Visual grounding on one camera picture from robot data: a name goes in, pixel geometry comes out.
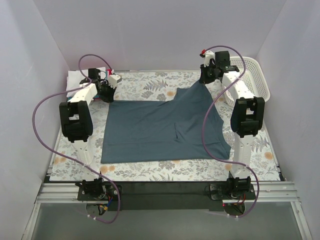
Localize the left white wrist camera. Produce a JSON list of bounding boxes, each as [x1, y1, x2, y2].
[[107, 74, 123, 89]]

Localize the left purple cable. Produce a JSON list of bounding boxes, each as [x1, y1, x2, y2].
[[32, 54, 123, 224]]

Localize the aluminium frame rail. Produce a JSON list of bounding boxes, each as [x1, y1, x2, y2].
[[36, 181, 300, 203]]

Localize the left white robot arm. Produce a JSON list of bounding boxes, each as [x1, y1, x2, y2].
[[59, 68, 122, 200]]

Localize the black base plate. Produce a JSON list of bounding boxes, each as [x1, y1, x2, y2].
[[77, 181, 257, 212]]

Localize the red folded t shirt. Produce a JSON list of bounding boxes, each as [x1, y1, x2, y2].
[[93, 68, 111, 87]]

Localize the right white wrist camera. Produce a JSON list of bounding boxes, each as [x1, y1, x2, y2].
[[199, 49, 215, 67]]

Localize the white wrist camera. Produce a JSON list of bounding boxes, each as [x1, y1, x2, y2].
[[107, 74, 123, 89], [199, 49, 215, 67]]

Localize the white plastic basket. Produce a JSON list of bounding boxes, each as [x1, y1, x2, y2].
[[224, 56, 271, 107]]

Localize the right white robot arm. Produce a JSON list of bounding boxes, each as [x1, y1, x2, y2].
[[199, 50, 265, 200]]

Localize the blue grey t shirt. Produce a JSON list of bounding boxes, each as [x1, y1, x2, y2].
[[101, 81, 231, 164]]

